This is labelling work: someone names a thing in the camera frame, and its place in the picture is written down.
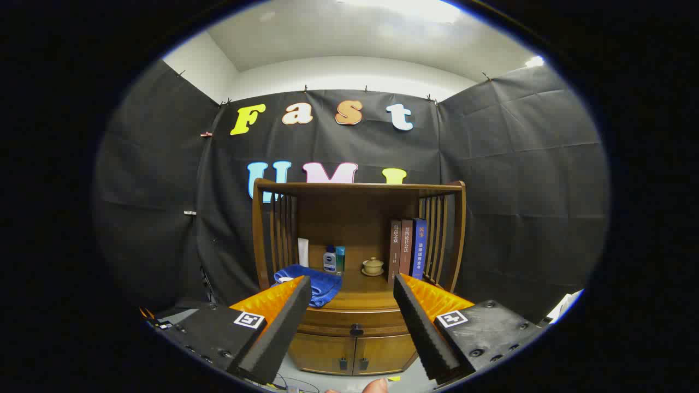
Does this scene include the blue book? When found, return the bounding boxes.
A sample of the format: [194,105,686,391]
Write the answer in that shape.
[411,218,428,281]

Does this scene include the reddish brown book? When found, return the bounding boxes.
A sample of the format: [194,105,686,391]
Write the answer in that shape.
[399,219,414,276]

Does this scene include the white panel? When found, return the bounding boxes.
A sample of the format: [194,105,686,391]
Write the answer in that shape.
[546,289,584,325]

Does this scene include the folded blue towel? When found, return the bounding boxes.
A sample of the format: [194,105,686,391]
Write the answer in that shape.
[273,264,343,308]

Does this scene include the wooden cabinet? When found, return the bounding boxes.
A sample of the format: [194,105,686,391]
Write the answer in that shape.
[251,178,467,376]

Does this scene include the floor cables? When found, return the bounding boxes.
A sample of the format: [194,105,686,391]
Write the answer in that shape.
[271,373,323,393]

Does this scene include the wooden cabinet door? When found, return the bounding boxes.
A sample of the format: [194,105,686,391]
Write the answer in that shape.
[288,334,356,376]
[354,334,419,376]

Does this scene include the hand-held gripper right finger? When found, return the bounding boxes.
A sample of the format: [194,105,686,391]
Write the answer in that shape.
[393,273,545,383]

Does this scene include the dark brown book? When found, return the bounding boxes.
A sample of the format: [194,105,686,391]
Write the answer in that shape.
[388,219,402,283]

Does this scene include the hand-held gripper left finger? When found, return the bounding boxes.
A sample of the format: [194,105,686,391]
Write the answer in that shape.
[145,276,312,385]

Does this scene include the wooden countertop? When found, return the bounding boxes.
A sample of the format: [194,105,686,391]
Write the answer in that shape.
[270,267,446,312]

